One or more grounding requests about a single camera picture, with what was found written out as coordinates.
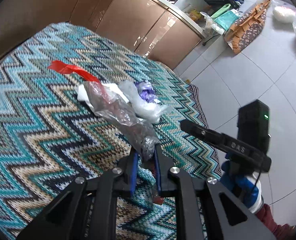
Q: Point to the dark red foil wrapper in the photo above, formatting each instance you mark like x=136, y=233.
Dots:
x=157, y=198

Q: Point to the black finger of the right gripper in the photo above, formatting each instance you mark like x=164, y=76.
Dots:
x=209, y=136

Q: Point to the brown kitchen cabinet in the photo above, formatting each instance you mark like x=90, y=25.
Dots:
x=152, y=28

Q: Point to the clear plastic bag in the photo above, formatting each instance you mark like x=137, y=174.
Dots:
x=139, y=133

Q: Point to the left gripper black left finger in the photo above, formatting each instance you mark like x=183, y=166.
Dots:
x=86, y=208

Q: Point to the right hand blue white glove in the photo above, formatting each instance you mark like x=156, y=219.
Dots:
x=247, y=185

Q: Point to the orange patterned hanging cloth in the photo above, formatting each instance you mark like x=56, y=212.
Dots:
x=245, y=29

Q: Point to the zigzag patterned woven mat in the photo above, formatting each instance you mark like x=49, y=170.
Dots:
x=48, y=137

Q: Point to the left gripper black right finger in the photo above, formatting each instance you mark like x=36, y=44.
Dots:
x=205, y=209

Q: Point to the white crumpled paper napkin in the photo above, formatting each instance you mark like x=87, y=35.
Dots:
x=98, y=97

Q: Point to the purple plastic bag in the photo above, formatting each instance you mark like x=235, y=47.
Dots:
x=146, y=92

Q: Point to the red plastic strip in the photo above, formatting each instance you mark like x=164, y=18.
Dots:
x=63, y=68

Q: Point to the black right gripper camera mount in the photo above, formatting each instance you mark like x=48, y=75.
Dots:
x=253, y=125

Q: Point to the dark red right sleeve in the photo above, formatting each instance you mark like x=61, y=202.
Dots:
x=281, y=232

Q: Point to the teal hanging bag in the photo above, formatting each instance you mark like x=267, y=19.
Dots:
x=225, y=16

